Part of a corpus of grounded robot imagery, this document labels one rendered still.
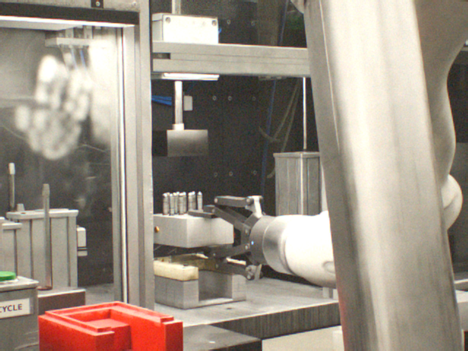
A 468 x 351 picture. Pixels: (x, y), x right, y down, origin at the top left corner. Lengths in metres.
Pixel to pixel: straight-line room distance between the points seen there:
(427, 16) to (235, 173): 1.03
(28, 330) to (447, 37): 0.58
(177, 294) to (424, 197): 0.82
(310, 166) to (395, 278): 1.01
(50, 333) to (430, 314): 0.59
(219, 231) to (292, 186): 0.25
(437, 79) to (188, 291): 0.63
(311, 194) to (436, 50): 0.77
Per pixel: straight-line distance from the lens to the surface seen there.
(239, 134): 2.00
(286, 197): 1.80
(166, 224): 1.60
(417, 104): 0.83
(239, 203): 1.49
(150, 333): 1.21
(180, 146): 1.61
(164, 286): 1.59
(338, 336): 1.51
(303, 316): 1.57
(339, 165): 0.81
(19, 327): 1.14
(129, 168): 1.35
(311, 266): 1.31
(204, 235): 1.57
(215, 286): 1.64
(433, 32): 1.05
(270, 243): 1.38
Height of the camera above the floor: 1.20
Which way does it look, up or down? 3 degrees down
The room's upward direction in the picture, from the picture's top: 1 degrees counter-clockwise
